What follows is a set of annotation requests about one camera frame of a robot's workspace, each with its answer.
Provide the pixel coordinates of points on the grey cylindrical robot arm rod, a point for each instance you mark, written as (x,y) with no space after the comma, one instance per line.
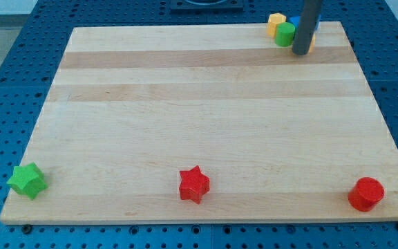
(307,26)

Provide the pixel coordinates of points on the green cylinder block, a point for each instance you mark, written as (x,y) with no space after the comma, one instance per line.
(285,34)

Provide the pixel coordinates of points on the light wooden board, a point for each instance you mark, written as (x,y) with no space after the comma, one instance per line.
(282,138)

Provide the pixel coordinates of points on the yellow hexagon block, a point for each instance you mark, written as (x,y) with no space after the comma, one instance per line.
(273,21)

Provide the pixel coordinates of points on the red cylinder block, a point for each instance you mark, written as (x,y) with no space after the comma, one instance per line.
(366,194)

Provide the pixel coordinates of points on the dark robot base mount plate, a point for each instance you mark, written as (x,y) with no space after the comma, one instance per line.
(205,5)

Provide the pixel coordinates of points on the blue block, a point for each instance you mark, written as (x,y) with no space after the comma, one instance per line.
(295,20)

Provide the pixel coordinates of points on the green star block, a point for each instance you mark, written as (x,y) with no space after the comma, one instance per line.
(27,180)

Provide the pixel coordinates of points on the yellow block behind rod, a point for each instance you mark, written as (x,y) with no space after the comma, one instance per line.
(312,44)

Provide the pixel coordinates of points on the red star block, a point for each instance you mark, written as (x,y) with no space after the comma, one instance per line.
(193,185)

